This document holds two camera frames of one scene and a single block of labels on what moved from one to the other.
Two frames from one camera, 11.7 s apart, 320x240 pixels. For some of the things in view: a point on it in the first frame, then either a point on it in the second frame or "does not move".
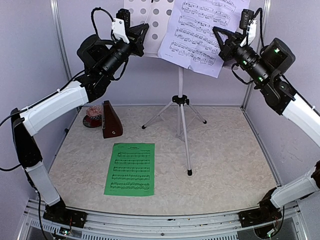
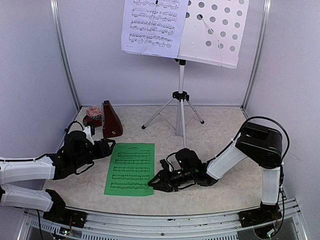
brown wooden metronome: (112, 126) does not move
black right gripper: (229, 45) -> (165, 180)
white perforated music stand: (160, 15) -> (212, 32)
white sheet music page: (188, 38) -> (153, 27)
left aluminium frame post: (54, 8) does not move
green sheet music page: (131, 171) does not move
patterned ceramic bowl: (94, 112) does not move
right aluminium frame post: (267, 9) does not move
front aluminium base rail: (33, 225) does not move
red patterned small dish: (92, 123) does not move
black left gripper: (137, 39) -> (103, 144)
